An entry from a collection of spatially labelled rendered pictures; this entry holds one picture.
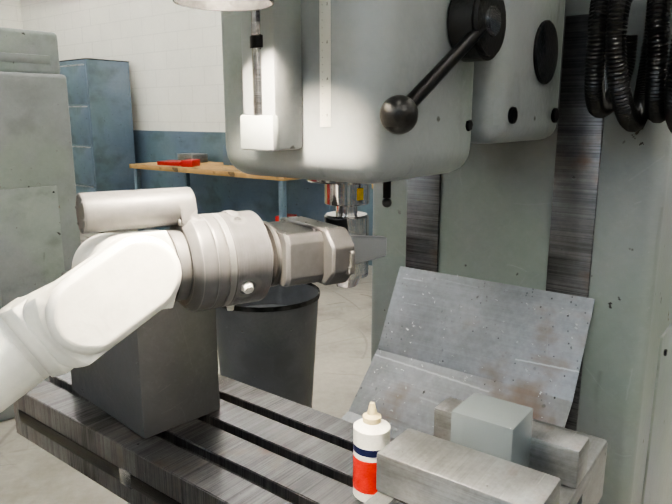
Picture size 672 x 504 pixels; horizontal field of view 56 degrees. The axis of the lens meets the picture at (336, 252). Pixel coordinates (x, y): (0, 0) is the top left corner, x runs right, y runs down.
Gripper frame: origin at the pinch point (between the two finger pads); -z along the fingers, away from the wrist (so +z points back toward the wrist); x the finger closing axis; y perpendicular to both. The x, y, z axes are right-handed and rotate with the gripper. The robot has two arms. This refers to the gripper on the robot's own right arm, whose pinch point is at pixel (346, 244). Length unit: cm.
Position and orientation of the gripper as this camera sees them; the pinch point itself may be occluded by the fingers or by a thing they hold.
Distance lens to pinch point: 66.4
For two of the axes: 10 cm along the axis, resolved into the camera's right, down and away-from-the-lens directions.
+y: -0.1, 9.8, 2.1
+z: -8.4, 1.1, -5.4
